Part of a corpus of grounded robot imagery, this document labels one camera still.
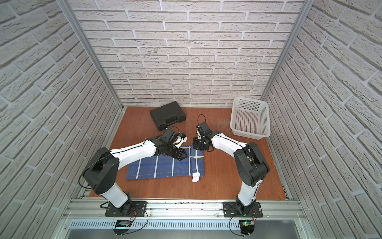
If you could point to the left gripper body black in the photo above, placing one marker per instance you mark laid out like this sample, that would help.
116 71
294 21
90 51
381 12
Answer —
175 151

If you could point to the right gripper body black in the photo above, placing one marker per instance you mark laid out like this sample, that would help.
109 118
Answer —
198 144

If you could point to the blue checked pillowcase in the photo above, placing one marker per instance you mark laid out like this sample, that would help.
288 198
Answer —
164 166

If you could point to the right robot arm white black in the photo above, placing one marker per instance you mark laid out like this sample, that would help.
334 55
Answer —
251 164

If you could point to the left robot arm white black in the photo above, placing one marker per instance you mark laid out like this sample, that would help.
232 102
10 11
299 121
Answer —
101 171

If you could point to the white pillowcase label tag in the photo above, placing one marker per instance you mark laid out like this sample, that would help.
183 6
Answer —
196 177

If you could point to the black plastic tool case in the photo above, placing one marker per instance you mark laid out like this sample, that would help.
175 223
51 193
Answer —
167 115

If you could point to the white perforated plastic basket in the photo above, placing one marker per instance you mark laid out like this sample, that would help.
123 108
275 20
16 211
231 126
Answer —
250 118

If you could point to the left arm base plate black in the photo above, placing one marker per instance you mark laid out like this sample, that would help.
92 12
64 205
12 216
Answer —
129 209

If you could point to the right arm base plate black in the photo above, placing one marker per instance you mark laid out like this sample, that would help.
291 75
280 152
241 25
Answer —
235 209

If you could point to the left controller board with cables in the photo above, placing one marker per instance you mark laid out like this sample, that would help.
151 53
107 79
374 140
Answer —
122 227

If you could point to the controller board with cables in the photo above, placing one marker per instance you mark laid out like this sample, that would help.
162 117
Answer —
246 227
122 227

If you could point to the right controller board with cables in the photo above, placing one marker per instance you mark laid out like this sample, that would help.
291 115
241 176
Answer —
246 227

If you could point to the aluminium frame rail front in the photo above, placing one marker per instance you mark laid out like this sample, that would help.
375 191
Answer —
89 208

